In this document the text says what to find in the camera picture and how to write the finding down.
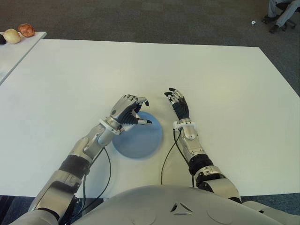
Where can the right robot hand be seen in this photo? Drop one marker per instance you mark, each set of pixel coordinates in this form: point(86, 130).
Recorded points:
point(181, 110)

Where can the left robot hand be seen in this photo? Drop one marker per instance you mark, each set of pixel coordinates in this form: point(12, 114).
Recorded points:
point(122, 110)

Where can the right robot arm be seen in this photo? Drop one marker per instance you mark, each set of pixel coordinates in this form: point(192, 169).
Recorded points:
point(194, 143)

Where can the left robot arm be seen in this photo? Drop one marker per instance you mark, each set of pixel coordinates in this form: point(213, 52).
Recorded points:
point(79, 150)

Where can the blue round plate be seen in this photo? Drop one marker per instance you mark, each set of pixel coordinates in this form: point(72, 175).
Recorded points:
point(143, 143)

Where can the grey robot torso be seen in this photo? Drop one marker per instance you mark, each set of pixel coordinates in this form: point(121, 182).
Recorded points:
point(164, 206)

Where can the white side table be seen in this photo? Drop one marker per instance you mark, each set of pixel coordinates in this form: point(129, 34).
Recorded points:
point(15, 55)

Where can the reddish brown bread roll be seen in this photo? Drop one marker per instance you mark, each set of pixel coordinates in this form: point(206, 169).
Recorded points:
point(27, 30)

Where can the seated person in jeans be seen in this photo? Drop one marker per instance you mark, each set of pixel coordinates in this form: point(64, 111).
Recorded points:
point(283, 16)

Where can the black round object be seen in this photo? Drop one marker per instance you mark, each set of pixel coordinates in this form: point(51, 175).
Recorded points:
point(2, 39)

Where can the black office chair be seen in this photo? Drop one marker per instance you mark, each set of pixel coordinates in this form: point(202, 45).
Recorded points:
point(291, 23)

